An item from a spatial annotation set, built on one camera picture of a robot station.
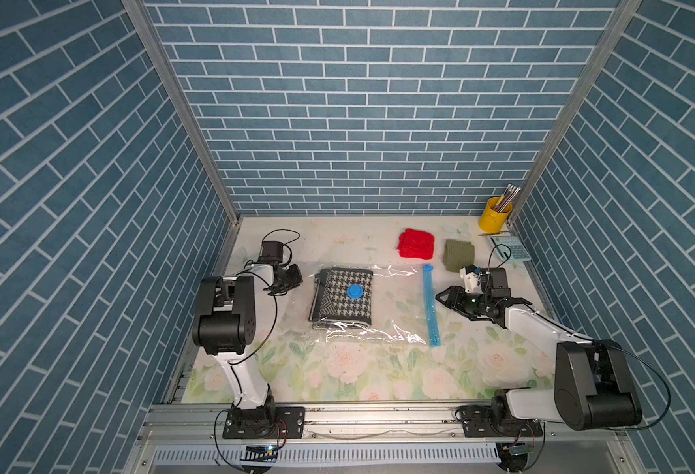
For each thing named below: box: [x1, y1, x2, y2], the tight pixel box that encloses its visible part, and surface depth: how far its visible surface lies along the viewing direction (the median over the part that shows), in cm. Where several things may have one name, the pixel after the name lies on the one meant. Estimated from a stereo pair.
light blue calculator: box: [487, 235, 533, 262], surface depth 111 cm
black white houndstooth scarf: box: [308, 266, 375, 329], surface depth 95 cm
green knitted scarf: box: [442, 238, 475, 273], surface depth 107 cm
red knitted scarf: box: [396, 229, 436, 260], surface depth 110 cm
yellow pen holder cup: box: [478, 196, 513, 235], surface depth 114 cm
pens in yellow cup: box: [494, 183, 522, 214], surface depth 111 cm
